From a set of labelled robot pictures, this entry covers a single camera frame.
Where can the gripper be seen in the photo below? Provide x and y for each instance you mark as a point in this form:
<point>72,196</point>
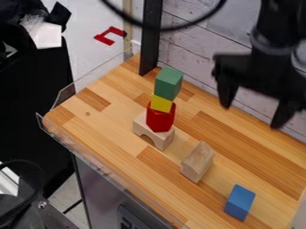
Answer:
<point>266,71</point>

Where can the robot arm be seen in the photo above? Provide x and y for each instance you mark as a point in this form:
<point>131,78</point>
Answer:
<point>279,21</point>

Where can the green cube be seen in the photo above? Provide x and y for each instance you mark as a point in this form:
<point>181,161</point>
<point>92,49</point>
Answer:
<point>169,83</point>

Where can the yellow cube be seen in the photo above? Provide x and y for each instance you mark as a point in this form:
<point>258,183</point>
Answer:
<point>161,103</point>

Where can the blue cube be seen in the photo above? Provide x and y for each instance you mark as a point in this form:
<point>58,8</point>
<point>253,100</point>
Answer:
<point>240,202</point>

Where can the pale wooden block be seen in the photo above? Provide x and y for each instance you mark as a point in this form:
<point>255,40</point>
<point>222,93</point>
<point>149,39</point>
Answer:
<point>197,162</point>

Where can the red hexagonal block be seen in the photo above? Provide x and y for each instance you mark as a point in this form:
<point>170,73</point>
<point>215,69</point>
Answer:
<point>160,119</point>

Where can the wooden arch block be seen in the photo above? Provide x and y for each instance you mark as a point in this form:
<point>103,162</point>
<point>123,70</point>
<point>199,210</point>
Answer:
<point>153,134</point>

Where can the black post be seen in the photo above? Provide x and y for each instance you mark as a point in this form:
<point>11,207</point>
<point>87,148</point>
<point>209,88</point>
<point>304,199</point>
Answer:
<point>150,35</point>

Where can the red bracket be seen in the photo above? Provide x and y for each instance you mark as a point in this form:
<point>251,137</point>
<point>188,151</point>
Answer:
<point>108,35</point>

